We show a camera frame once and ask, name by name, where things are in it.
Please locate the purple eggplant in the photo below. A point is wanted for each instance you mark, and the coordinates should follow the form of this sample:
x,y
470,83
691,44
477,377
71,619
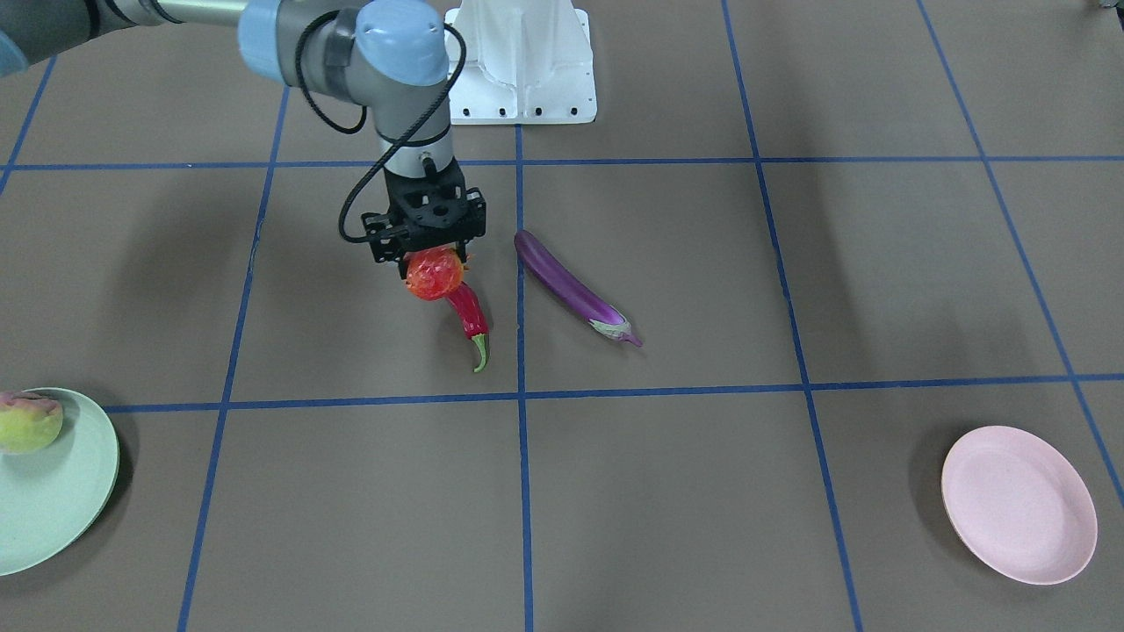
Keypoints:
x,y
603,317

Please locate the red chili pepper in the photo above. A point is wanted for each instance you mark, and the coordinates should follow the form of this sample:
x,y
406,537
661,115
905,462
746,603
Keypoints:
x,y
474,324

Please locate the green plate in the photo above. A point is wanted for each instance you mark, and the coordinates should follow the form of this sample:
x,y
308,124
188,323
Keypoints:
x,y
51,496

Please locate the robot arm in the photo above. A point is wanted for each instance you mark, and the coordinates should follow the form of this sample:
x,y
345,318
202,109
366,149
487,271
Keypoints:
x,y
390,65

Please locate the pink plate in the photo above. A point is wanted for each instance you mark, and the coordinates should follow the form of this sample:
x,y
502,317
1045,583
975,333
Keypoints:
x,y
1019,506

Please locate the red pomegranate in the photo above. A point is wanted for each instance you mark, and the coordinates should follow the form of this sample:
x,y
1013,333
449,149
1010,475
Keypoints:
x,y
437,273

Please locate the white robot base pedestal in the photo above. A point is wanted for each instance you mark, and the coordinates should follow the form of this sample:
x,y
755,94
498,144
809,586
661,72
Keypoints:
x,y
527,63

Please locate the pink yellow peach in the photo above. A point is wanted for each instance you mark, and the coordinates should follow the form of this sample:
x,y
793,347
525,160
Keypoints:
x,y
29,422

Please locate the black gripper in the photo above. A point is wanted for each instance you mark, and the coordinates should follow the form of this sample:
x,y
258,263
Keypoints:
x,y
384,249

